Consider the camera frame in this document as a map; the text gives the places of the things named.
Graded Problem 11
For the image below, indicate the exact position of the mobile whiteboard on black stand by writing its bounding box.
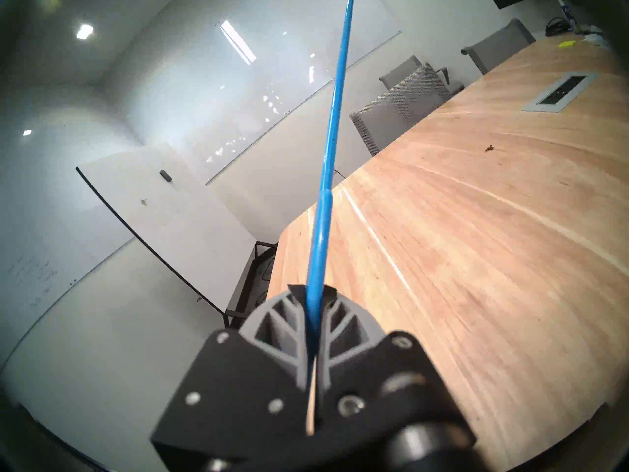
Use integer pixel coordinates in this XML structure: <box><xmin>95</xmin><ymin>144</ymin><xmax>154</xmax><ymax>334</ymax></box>
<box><xmin>75</xmin><ymin>142</ymin><xmax>278</xmax><ymax>329</ymax></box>

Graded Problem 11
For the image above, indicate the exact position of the glass wall board with handwriting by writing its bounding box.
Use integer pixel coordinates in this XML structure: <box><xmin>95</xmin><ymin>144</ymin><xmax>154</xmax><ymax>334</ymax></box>
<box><xmin>0</xmin><ymin>73</ymin><xmax>148</xmax><ymax>373</ymax></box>

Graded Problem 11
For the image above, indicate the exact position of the clear bag of markers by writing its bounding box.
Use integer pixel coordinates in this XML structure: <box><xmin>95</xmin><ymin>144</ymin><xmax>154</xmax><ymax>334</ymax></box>
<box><xmin>580</xmin><ymin>24</ymin><xmax>612</xmax><ymax>49</ymax></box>

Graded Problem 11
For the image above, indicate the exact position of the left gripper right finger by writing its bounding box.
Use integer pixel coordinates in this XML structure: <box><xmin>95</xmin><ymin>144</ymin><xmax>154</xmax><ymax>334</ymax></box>
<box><xmin>316</xmin><ymin>286</ymin><xmax>438</xmax><ymax>445</ymax></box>

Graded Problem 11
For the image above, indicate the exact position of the large glass wall whiteboard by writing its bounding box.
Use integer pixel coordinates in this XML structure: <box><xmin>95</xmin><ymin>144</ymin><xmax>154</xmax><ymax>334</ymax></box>
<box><xmin>123</xmin><ymin>0</ymin><xmax>401</xmax><ymax>186</ymax></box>

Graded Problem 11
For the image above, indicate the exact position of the blue plastic fly swatter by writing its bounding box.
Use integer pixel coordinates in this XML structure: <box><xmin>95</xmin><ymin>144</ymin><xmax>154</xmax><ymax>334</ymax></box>
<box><xmin>305</xmin><ymin>0</ymin><xmax>359</xmax><ymax>361</ymax></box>

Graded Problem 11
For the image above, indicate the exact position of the silver table power outlet box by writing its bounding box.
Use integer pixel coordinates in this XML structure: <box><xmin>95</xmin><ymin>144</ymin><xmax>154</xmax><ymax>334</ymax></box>
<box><xmin>522</xmin><ymin>72</ymin><xmax>598</xmax><ymax>114</ymax></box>

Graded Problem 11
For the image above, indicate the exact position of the grey office chair with armrests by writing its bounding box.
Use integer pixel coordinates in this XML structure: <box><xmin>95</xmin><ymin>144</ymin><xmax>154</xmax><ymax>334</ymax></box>
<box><xmin>379</xmin><ymin>55</ymin><xmax>465</xmax><ymax>95</ymax></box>

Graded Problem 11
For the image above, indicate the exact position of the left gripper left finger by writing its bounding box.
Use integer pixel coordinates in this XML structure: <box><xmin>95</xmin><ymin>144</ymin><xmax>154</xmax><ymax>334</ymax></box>
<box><xmin>150</xmin><ymin>284</ymin><xmax>309</xmax><ymax>460</ymax></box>

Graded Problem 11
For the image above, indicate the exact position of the grey mesh office chair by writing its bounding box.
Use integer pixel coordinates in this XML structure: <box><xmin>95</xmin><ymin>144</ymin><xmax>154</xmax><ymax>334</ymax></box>
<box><xmin>350</xmin><ymin>62</ymin><xmax>453</xmax><ymax>157</ymax></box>
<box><xmin>461</xmin><ymin>18</ymin><xmax>536</xmax><ymax>76</ymax></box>

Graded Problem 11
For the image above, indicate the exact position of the whiteboard cleaner spray bottle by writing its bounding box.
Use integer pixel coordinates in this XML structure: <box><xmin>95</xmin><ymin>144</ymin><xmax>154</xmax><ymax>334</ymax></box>
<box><xmin>558</xmin><ymin>0</ymin><xmax>578</xmax><ymax>31</ymax></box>

